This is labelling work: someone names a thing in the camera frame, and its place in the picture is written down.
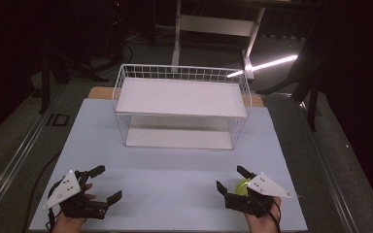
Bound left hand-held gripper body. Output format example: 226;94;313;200
43;170;110;220

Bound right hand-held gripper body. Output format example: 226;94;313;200
224;172;293;218

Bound green ball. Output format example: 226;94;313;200
234;179;252;197

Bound white wire shelf rack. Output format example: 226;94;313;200
112;63;253;151

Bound person's left hand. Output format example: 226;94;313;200
51;183;97;233

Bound person's right hand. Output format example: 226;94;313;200
245;195;283;233

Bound light blue table mat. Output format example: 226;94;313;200
28;98;309;233

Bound black floor plate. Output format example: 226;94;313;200
46;113;70;128

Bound black metal stand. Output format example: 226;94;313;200
38;48;110;115

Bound dark tripod stand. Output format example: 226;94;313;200
257;32;324;132

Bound white metal stand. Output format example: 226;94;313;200
170;0;266;81

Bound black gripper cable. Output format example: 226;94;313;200
251;195;282;233

